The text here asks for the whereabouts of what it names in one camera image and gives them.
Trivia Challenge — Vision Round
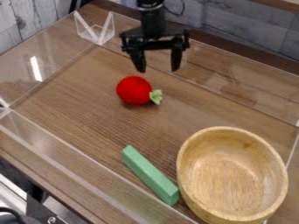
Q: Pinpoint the clear acrylic enclosure wall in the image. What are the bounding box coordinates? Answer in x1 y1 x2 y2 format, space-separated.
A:
0 17 299 224

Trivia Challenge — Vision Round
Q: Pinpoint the black metal frame bracket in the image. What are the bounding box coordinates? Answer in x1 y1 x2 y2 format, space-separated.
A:
25 185 72 224

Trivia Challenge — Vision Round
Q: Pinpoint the green rectangular block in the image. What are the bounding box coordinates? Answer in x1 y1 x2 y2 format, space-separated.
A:
121 145 180 206

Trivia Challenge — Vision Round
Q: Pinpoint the red plush fruit green stem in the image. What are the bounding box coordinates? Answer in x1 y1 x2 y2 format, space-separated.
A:
116 76 163 105

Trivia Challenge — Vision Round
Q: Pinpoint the clear acrylic triangle bracket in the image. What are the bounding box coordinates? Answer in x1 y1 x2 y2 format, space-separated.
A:
73 10 116 46

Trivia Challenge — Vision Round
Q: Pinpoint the wooden bowl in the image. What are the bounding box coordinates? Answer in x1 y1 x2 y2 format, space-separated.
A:
176 126 288 224

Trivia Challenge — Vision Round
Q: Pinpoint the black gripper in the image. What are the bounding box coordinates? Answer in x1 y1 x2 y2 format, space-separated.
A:
119 5 189 73

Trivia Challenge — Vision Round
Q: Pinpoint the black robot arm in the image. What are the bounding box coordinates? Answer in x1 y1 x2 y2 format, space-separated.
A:
119 0 191 73

